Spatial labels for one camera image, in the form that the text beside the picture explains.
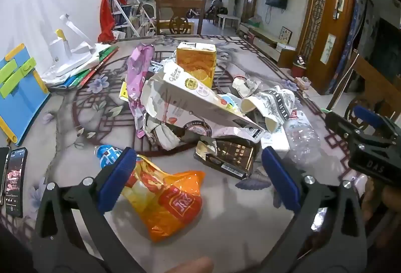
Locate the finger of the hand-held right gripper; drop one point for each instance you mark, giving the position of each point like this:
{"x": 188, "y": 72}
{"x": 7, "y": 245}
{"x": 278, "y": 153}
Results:
{"x": 368, "y": 114}
{"x": 340, "y": 127}

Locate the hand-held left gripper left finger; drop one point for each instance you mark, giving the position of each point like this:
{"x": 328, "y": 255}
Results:
{"x": 117, "y": 179}

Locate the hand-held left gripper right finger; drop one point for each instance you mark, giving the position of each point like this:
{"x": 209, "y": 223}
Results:
{"x": 280, "y": 179}

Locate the black gold box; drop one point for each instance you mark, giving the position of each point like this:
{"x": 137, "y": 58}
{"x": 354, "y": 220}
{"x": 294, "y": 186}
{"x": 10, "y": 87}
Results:
{"x": 231, "y": 154}

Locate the orange snack bag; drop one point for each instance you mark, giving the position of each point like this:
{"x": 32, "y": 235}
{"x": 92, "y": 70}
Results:
{"x": 169, "y": 201}

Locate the yellow carton box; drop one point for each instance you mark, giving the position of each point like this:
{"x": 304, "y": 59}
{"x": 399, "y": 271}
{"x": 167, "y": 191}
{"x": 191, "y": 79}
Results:
{"x": 195, "y": 64}

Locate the person's right hand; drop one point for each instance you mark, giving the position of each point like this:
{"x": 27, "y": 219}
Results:
{"x": 383, "y": 202}

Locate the person's left hand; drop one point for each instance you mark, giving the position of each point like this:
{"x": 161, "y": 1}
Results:
{"x": 191, "y": 266}

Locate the blue white snack wrapper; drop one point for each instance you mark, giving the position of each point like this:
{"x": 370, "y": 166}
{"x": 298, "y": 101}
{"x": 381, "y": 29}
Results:
{"x": 108, "y": 156}

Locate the white paper card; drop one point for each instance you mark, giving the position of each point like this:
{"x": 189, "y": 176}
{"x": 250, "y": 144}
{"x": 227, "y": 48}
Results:
{"x": 275, "y": 143}

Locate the carved wooden chair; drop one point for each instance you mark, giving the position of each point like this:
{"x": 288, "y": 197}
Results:
{"x": 372, "y": 78}

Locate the clear plastic bottle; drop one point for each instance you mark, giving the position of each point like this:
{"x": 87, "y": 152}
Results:
{"x": 300, "y": 138}

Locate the tissue box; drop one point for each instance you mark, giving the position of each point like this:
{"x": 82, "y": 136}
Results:
{"x": 302, "y": 82}

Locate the red pot with doll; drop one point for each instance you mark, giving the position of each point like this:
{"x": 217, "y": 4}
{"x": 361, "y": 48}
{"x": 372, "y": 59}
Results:
{"x": 299, "y": 69}

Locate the crushed printed paper cup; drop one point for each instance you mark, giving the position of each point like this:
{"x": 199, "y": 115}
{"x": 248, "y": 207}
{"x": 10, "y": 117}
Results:
{"x": 269, "y": 107}

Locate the small yellow packet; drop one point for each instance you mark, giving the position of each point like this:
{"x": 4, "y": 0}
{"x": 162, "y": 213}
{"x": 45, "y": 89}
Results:
{"x": 123, "y": 92}

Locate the white red crumpled wrapper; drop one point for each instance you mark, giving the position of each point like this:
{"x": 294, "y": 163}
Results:
{"x": 244, "y": 85}

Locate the small framed picture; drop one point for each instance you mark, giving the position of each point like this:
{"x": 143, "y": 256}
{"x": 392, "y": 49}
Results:
{"x": 285, "y": 34}

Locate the torn white cardboard box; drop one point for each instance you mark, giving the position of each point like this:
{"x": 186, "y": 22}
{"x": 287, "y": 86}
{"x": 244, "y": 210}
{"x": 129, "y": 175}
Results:
{"x": 188, "y": 97}

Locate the pink snack bag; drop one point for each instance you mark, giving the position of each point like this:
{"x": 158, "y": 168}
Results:
{"x": 137, "y": 72}

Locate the stack of books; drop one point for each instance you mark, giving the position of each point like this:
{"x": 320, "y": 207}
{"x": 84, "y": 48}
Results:
{"x": 91, "y": 72}

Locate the low television cabinet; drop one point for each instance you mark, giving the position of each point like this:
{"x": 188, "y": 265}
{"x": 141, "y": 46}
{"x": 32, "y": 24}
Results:
{"x": 266, "y": 39}

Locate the blue book stand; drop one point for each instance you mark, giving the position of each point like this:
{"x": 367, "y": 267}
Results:
{"x": 18, "y": 97}

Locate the white desk lamp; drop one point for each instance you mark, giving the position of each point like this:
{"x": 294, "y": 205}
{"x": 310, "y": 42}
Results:
{"x": 58, "y": 52}

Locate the small white table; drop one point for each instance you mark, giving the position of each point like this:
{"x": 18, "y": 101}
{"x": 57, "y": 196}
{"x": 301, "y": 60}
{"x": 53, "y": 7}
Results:
{"x": 228, "y": 17}

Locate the red cloth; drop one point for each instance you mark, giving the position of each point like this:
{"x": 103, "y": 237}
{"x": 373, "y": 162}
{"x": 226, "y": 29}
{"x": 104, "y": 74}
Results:
{"x": 106, "y": 16}

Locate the white book rack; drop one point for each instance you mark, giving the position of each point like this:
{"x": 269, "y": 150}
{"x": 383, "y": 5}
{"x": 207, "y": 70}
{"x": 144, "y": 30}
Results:
{"x": 128, "y": 14}

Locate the wooden dining chair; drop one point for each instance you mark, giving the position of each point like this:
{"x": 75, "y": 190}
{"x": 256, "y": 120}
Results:
{"x": 180, "y": 24}

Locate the black stroller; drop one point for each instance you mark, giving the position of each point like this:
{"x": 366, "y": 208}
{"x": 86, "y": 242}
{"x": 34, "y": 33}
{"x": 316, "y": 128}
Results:
{"x": 216, "y": 8}

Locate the white child bike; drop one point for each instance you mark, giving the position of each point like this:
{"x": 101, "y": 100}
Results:
{"x": 194, "y": 13}

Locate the short wall scroll picture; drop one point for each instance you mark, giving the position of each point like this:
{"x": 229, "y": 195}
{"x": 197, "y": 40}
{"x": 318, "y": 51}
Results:
{"x": 328, "y": 47}

